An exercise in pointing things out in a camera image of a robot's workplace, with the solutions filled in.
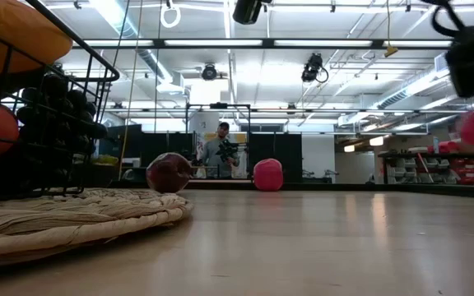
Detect black wire basket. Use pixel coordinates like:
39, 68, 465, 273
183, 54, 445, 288
0, 0, 121, 202

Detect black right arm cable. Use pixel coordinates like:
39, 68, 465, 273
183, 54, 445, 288
420, 0, 474, 40

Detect round woven placemat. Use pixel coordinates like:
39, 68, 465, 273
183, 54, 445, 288
0, 187, 195, 268

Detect black hanging camera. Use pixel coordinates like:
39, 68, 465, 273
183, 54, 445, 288
300, 52, 329, 84

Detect black gantry frame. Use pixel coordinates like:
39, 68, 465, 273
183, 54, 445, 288
184, 101, 252, 136

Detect yellow mango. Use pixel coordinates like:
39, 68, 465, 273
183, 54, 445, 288
0, 0, 74, 77

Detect shelf with small parts bins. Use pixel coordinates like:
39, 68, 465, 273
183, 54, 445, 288
379, 139, 474, 186

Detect bright red apple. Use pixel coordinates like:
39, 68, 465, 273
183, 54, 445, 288
253, 158, 285, 192

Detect round black ceiling fixture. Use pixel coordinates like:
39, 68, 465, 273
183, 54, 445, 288
201, 63, 219, 81

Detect white hanging ring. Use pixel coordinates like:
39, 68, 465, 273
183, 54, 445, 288
159, 0, 183, 30

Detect yellow hanging pendant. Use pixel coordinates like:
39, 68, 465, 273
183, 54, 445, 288
383, 0, 400, 58

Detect black partition panel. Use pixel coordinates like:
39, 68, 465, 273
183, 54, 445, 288
248, 132, 304, 184

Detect black handheld camera rig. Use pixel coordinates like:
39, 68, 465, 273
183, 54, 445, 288
215, 139, 240, 162

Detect black grape bunch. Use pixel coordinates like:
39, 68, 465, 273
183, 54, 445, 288
14, 72, 109, 197

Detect white LED light bar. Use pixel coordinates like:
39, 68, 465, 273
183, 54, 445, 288
273, 39, 374, 48
383, 39, 453, 48
164, 39, 264, 48
72, 39, 155, 48

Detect dark red bell pepper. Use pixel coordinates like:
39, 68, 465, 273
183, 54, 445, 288
145, 152, 194, 194

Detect person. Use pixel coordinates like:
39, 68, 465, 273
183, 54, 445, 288
198, 121, 242, 179

